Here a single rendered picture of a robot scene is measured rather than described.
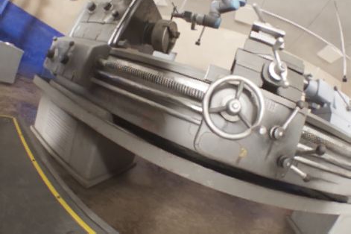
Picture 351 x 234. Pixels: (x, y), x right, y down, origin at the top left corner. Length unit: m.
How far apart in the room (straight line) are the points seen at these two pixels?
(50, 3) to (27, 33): 0.89
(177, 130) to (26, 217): 0.66
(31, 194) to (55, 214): 0.08
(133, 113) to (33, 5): 3.72
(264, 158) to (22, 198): 0.70
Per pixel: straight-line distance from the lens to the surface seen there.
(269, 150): 0.59
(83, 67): 0.88
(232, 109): 0.46
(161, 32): 1.04
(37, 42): 4.19
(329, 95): 1.23
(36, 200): 0.40
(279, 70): 0.53
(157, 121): 0.75
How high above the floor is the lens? 0.61
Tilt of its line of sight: 3 degrees up
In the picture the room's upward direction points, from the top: 21 degrees clockwise
